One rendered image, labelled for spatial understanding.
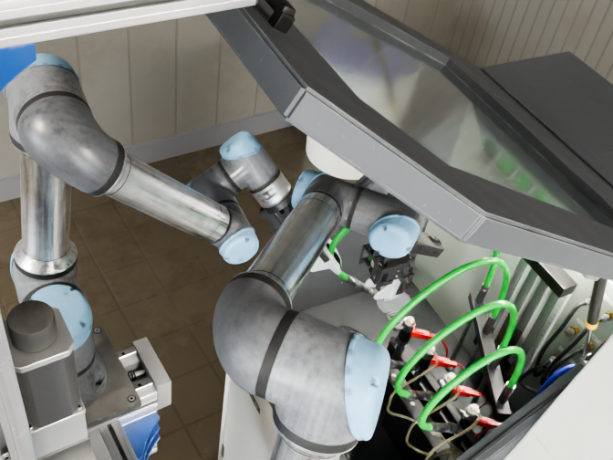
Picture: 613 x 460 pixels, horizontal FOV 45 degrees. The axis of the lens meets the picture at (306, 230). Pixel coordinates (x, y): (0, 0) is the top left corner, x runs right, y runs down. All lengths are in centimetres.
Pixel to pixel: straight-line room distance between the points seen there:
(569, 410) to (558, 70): 83
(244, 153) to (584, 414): 77
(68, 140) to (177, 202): 22
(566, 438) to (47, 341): 89
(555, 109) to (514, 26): 236
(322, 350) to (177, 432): 187
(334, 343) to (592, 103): 107
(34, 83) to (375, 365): 68
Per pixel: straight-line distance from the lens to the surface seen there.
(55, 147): 114
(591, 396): 136
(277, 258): 102
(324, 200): 117
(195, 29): 339
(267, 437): 195
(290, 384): 88
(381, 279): 142
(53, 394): 109
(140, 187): 121
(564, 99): 176
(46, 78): 122
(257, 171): 145
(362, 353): 88
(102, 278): 315
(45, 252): 144
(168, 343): 292
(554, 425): 142
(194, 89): 356
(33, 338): 100
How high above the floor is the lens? 235
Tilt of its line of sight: 44 degrees down
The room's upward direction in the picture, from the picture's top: 11 degrees clockwise
